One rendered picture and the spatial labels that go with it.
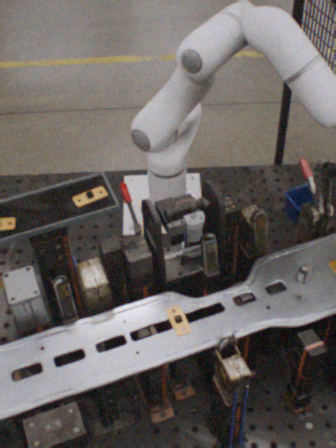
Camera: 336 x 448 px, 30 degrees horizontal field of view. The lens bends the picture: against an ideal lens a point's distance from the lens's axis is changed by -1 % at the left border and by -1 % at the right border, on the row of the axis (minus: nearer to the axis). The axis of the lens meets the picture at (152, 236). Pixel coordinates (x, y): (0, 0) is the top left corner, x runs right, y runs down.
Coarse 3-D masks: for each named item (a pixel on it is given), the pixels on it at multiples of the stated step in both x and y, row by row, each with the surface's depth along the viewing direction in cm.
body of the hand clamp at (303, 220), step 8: (304, 208) 168; (304, 216) 169; (320, 216) 168; (304, 224) 171; (312, 224) 167; (320, 224) 168; (296, 232) 177; (304, 232) 172; (312, 232) 169; (320, 232) 170; (304, 240) 173
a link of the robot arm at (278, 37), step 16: (240, 16) 135; (256, 16) 129; (272, 16) 127; (288, 16) 128; (256, 32) 129; (272, 32) 127; (288, 32) 127; (256, 48) 132; (272, 48) 129; (288, 48) 127; (304, 48) 128; (288, 64) 129; (304, 64) 128
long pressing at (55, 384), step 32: (288, 256) 163; (320, 256) 163; (256, 288) 157; (288, 288) 156; (320, 288) 156; (96, 320) 152; (128, 320) 152; (160, 320) 151; (224, 320) 151; (256, 320) 150; (288, 320) 150; (0, 352) 147; (32, 352) 147; (64, 352) 146; (96, 352) 146; (128, 352) 146; (160, 352) 145; (192, 352) 145; (0, 384) 141; (32, 384) 141; (64, 384) 141; (96, 384) 141; (0, 416) 136
